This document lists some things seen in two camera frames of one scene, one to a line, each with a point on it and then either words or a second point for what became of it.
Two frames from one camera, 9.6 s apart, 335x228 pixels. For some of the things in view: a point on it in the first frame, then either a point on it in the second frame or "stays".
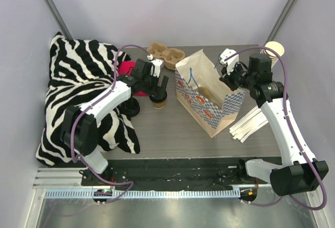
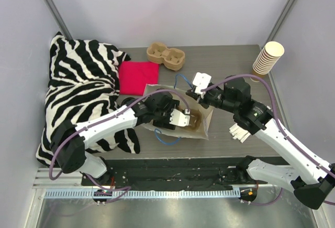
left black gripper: [156, 86] → [167, 112]
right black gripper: [227, 78] → [193, 95]
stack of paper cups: [273, 56] stays
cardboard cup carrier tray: [170, 56] stays
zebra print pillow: [79, 69] stays
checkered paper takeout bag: [212, 102] → [182, 97]
